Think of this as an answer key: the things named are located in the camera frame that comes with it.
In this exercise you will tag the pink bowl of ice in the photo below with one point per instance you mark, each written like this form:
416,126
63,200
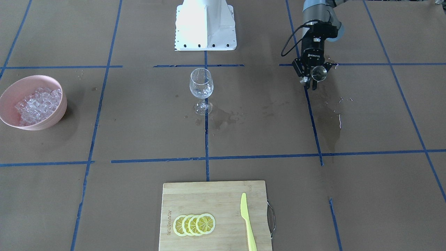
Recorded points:
33,103

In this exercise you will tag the yellow lemon slice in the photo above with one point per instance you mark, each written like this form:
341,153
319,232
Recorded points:
194,225

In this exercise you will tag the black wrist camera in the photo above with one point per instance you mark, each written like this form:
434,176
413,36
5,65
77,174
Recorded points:
324,30

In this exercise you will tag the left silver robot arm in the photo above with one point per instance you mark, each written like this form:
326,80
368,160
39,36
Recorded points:
315,11

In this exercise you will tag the yellow plastic knife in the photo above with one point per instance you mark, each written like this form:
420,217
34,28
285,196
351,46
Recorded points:
245,215

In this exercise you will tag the clear wine glass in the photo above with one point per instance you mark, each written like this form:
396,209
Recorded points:
201,86

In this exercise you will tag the metal jigger cup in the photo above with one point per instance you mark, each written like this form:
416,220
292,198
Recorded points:
319,73

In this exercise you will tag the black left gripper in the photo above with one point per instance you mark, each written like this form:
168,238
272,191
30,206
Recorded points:
311,53

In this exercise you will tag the bamboo cutting board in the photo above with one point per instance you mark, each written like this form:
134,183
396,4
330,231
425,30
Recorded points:
222,200

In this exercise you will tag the white pedestal column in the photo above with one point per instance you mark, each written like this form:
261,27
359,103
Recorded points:
205,25

